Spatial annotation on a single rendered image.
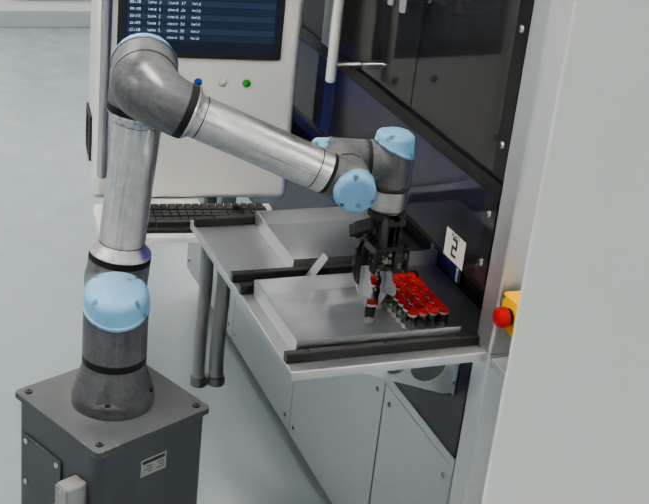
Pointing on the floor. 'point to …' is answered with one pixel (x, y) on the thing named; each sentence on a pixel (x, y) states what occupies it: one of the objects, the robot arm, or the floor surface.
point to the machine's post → (511, 238)
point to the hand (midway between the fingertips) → (370, 297)
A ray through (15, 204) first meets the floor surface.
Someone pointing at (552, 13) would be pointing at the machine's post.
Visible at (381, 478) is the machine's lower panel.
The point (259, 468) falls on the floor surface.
